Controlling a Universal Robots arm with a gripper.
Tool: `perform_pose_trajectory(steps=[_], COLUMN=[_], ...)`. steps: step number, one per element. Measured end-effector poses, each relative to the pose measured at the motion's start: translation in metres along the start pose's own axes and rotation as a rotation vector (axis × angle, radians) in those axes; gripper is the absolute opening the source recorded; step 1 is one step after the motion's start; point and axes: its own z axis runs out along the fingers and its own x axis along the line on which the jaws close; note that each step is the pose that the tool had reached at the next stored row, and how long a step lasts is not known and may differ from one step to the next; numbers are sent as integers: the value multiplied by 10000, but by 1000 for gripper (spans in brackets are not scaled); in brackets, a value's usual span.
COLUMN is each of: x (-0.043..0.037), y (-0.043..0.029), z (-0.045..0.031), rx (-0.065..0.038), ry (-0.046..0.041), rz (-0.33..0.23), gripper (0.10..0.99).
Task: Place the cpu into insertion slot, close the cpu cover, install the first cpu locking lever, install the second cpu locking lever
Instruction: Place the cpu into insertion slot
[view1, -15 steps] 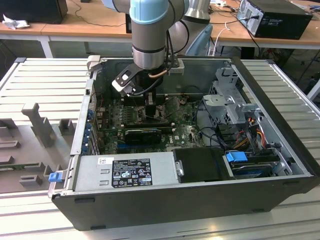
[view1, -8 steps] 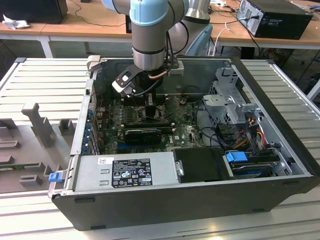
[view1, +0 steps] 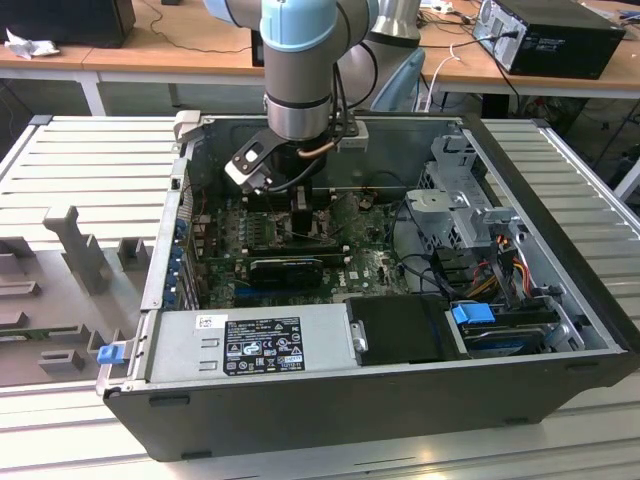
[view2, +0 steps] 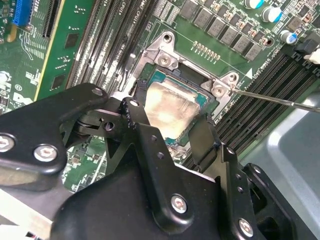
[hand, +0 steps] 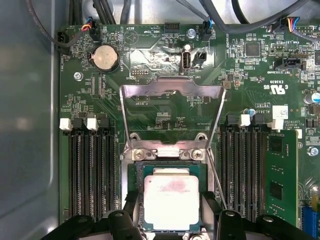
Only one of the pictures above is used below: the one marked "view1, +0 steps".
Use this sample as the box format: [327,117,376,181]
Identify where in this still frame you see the metal wire locking lever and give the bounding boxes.
[293,231,342,247]

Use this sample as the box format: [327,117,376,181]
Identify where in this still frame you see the black RAM slot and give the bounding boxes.
[246,191,337,199]
[245,249,352,262]
[246,199,337,208]
[246,195,337,203]
[245,245,351,257]
[245,241,351,253]
[246,203,337,212]

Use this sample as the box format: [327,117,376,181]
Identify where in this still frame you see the CPU socket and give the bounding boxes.
[271,211,336,247]

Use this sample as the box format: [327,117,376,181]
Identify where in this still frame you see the black graphics card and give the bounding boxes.
[248,257,325,290]

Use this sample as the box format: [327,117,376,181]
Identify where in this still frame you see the green motherboard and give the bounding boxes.
[192,192,441,311]

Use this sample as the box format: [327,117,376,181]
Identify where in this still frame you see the metal drive cage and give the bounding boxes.
[403,132,531,262]

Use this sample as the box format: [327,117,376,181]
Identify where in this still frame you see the black plastic air shroud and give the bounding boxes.
[344,294,471,366]

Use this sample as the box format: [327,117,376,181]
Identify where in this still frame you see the silver power supply unit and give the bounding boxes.
[144,303,359,387]

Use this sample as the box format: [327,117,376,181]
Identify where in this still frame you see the hard disk in blue carrier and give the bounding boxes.
[449,302,556,359]

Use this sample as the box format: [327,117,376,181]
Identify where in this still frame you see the black open PC case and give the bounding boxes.
[94,112,640,464]

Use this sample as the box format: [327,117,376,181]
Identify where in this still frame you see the grey parts rack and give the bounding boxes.
[0,204,157,387]

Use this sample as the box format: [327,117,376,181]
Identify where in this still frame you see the black box on desk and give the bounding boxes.
[0,0,137,50]

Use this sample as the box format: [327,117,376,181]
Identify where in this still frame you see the crumpled white paper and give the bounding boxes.
[3,27,62,61]

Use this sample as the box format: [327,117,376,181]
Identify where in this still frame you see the black desktop PC tower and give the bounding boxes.
[472,0,628,81]

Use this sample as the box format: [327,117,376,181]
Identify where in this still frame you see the green RAM stick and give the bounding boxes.
[0,327,81,346]

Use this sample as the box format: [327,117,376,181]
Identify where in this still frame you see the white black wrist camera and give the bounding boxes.
[223,130,275,195]

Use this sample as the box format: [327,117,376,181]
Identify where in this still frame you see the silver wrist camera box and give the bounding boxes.
[335,121,371,152]

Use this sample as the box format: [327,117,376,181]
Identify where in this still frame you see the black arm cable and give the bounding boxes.
[327,42,381,134]

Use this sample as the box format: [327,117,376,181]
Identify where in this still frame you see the black cable bundle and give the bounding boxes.
[391,199,454,297]

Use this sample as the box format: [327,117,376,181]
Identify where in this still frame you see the white cable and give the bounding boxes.
[413,42,462,112]

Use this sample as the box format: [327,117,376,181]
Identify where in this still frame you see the wooden desk white frame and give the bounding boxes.
[418,4,640,121]
[0,0,267,119]

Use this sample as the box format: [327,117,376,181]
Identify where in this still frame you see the yellow orange power wires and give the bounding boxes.
[469,249,532,297]

